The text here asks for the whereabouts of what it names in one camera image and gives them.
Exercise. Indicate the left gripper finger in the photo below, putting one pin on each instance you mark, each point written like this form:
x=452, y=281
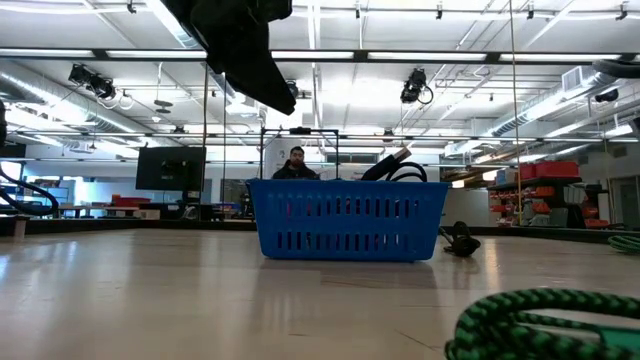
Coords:
x=245, y=60

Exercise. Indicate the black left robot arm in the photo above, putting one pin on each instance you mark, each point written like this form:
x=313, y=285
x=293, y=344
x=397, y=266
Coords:
x=2, y=125

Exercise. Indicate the person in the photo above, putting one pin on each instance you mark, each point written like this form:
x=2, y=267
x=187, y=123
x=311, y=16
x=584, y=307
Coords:
x=295, y=170

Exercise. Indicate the black monitor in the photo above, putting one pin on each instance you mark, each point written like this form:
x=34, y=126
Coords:
x=170, y=167

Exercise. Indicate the red box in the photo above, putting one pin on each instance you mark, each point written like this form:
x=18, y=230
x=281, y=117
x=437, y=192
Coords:
x=130, y=201

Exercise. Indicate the blue slotted plastic basket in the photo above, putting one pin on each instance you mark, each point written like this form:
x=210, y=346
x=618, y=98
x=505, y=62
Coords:
x=350, y=225

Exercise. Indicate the shelf with red bins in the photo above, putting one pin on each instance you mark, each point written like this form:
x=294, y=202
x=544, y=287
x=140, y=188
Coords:
x=555, y=169

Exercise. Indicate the black aluminium rig frame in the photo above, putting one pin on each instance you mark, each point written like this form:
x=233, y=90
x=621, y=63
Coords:
x=360, y=55

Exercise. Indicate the black overhead-mounted camera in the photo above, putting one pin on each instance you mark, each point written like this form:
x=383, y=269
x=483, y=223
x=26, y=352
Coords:
x=606, y=95
x=412, y=87
x=95, y=82

